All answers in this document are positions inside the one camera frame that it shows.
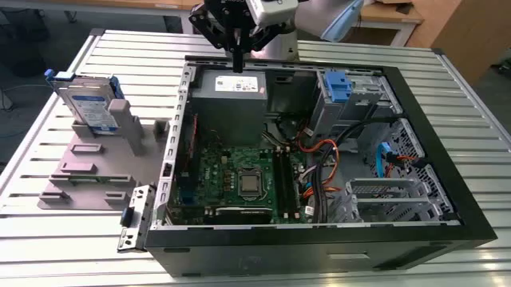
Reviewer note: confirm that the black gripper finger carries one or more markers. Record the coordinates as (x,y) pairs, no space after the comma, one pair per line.
(265,37)
(237,51)

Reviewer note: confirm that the hard disk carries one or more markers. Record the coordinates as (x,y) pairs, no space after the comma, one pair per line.
(93,112)

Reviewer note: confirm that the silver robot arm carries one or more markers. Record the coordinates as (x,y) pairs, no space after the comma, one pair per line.
(281,45)

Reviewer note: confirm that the grey power supply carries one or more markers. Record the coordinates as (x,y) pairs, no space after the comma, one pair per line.
(226,119)

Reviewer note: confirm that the blue drive latch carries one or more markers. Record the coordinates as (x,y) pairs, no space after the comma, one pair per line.
(336,86)

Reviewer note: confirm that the grey metal drive cage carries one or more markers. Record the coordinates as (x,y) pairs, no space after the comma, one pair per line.
(358,113)

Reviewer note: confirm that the CPU socket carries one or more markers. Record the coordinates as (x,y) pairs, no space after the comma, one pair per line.
(249,170)

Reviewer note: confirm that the green motherboard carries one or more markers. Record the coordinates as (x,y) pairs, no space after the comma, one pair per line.
(217,179)

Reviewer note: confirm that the silver CPU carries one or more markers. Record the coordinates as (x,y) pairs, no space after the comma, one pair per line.
(249,183)

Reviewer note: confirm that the wooden cabinet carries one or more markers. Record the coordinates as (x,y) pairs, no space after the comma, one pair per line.
(471,36)

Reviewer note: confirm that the black graphics card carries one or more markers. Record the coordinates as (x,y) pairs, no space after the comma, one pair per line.
(238,216)

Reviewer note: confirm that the green RAM stick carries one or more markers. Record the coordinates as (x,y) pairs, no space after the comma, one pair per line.
(88,179)

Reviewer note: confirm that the grey parts rack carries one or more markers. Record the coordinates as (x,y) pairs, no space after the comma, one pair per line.
(102,191)

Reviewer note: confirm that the black PC case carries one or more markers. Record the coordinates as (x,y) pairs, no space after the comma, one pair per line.
(278,251)

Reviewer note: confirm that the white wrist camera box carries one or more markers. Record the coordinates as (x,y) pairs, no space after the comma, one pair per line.
(274,12)

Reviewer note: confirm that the wooden desk white frame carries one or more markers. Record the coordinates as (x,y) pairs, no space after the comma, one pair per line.
(118,3)
(382,16)

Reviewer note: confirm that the metal slot retainer bracket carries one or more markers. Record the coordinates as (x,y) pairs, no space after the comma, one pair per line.
(138,206)

